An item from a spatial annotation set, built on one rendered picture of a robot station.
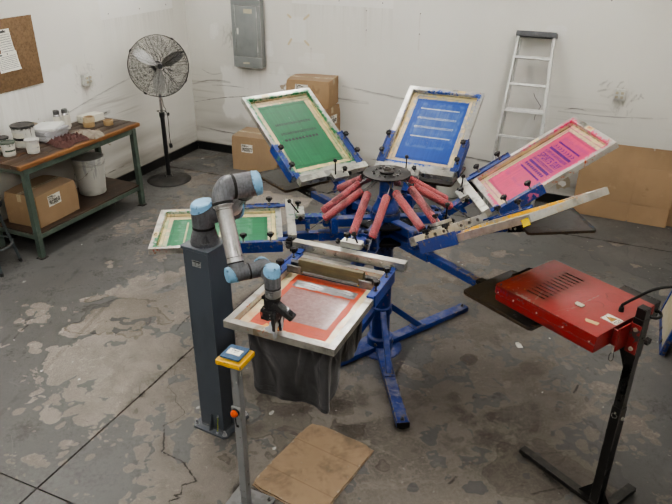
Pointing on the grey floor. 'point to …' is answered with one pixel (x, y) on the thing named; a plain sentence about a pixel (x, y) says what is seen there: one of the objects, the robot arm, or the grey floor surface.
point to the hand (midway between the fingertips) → (278, 334)
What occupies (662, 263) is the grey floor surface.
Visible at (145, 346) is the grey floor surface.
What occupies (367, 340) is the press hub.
